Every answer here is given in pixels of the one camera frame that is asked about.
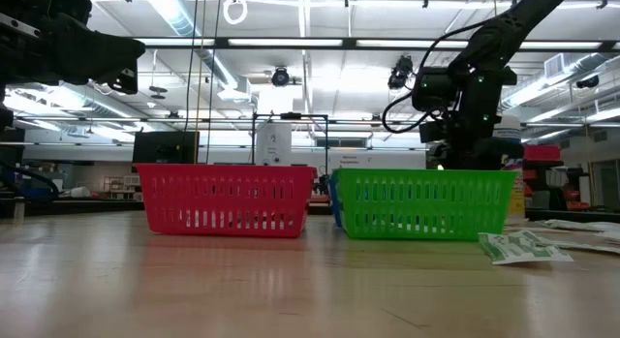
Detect black background bench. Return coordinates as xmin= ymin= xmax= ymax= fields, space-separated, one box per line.
xmin=0 ymin=197 xmax=146 ymax=217

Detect black ceiling camera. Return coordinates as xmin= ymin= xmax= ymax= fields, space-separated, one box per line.
xmin=387 ymin=55 xmax=417 ymax=92
xmin=574 ymin=74 xmax=601 ymax=90

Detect disinfecting wipes canister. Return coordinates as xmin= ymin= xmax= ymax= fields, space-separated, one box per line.
xmin=492 ymin=113 xmax=528 ymax=222

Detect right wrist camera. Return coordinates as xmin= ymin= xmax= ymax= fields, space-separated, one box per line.
xmin=411 ymin=66 xmax=456 ymax=111

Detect white cable ring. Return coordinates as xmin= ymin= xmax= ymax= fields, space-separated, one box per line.
xmin=222 ymin=0 xmax=249 ymax=26

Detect black side table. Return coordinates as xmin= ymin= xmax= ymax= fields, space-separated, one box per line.
xmin=525 ymin=209 xmax=620 ymax=224

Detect white LED light strip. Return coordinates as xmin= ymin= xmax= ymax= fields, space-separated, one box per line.
xmin=139 ymin=37 xmax=215 ymax=47
xmin=227 ymin=37 xmax=344 ymax=48
xmin=520 ymin=41 xmax=603 ymax=50
xmin=356 ymin=39 xmax=470 ymax=49

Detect black and red machine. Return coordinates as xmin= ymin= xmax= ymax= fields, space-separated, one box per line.
xmin=564 ymin=166 xmax=595 ymax=212

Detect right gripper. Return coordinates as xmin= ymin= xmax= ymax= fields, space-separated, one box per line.
xmin=418 ymin=118 xmax=525 ymax=170

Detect red plastic basket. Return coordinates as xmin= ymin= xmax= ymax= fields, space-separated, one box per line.
xmin=134 ymin=162 xmax=316 ymax=240

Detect blue plastic basket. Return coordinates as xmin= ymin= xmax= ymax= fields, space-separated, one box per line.
xmin=327 ymin=170 xmax=344 ymax=229

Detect black overhead camera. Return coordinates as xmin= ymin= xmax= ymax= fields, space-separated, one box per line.
xmin=270 ymin=66 xmax=291 ymax=88

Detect black monitor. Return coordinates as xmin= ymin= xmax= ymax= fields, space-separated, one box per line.
xmin=132 ymin=130 xmax=201 ymax=165

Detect white packets on right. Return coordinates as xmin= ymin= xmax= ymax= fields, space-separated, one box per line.
xmin=530 ymin=236 xmax=620 ymax=256

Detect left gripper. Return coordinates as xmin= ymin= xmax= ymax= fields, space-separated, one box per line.
xmin=0 ymin=12 xmax=146 ymax=96

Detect white cabinet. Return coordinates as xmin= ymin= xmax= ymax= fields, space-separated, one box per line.
xmin=255 ymin=122 xmax=293 ymax=167

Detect green plastic basket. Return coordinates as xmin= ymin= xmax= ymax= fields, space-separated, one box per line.
xmin=332 ymin=168 xmax=518 ymax=242

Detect black distant rig frame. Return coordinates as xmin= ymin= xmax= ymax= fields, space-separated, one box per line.
xmin=250 ymin=111 xmax=330 ymax=166

